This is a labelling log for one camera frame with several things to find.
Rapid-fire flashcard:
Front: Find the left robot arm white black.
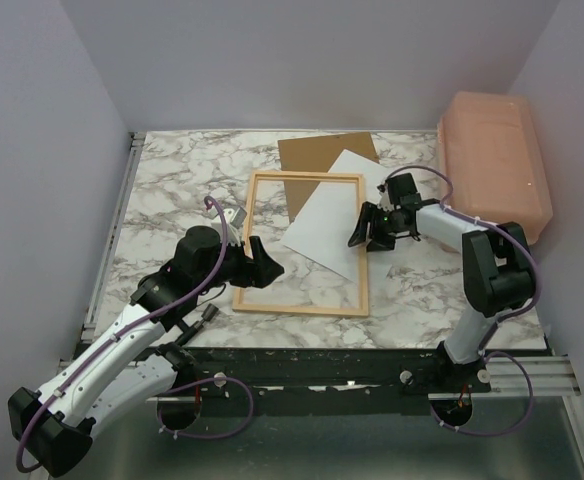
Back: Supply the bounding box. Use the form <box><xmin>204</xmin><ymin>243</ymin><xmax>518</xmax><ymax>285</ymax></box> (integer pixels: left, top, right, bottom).
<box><xmin>8</xmin><ymin>226</ymin><xmax>284</xmax><ymax>477</ymax></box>

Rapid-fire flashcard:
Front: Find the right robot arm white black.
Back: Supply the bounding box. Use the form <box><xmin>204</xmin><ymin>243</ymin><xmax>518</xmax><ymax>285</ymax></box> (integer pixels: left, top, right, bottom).
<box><xmin>348</xmin><ymin>167</ymin><xmax>541</xmax><ymax>392</ymax></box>

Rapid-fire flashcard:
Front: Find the translucent pink plastic box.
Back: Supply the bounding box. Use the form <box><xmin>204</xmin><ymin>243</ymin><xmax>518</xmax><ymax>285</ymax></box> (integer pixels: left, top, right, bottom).
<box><xmin>437</xmin><ymin>91</ymin><xmax>553</xmax><ymax>245</ymax></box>

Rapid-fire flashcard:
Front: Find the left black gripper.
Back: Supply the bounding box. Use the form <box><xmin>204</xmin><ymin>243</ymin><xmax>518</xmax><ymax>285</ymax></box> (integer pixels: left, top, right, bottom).
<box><xmin>196</xmin><ymin>234</ymin><xmax>284</xmax><ymax>294</ymax></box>

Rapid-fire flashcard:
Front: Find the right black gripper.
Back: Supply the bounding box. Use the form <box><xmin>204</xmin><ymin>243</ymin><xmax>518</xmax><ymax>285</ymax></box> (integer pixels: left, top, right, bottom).
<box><xmin>348</xmin><ymin>202</ymin><xmax>402</xmax><ymax>253</ymax></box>

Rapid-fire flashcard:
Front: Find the light wooden picture frame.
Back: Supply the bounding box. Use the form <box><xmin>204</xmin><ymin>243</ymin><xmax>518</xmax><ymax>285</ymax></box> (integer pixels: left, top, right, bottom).
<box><xmin>232</xmin><ymin>170</ymin><xmax>369</xmax><ymax>317</ymax></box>

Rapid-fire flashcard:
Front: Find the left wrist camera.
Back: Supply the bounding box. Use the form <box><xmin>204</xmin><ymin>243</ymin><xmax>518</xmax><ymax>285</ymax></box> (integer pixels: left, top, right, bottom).
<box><xmin>224</xmin><ymin>207</ymin><xmax>247</xmax><ymax>231</ymax></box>

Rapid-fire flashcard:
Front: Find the black T-handle tool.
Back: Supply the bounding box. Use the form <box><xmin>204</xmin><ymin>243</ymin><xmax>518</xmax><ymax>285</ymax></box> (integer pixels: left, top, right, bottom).
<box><xmin>175</xmin><ymin>304</ymin><xmax>219</xmax><ymax>346</ymax></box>

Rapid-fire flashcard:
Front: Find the brown cardboard backing board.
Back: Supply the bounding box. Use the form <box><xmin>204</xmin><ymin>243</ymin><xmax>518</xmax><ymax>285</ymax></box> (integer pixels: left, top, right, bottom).
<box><xmin>278</xmin><ymin>132</ymin><xmax>379</xmax><ymax>222</ymax></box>

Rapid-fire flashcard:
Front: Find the aluminium extrusion rail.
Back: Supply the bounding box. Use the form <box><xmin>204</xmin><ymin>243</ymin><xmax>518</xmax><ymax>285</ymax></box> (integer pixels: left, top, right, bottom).
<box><xmin>487</xmin><ymin>356</ymin><xmax>581</xmax><ymax>398</ymax></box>

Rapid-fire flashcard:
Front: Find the white photo paper sheet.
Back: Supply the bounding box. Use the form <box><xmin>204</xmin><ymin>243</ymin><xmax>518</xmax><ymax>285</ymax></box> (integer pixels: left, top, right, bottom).
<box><xmin>281</xmin><ymin>150</ymin><xmax>390</xmax><ymax>284</ymax></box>

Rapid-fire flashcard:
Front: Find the black mounting base rail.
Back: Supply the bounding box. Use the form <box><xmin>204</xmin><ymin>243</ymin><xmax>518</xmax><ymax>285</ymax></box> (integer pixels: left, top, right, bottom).
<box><xmin>162</xmin><ymin>347</ymin><xmax>490</xmax><ymax>417</ymax></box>

